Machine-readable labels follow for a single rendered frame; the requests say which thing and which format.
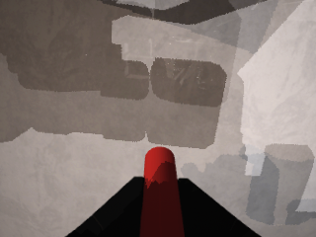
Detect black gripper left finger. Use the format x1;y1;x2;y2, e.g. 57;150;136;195
64;177;145;237

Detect red peg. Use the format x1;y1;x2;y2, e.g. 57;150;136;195
139;146;186;237

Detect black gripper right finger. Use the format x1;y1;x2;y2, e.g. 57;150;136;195
177;179;261;237

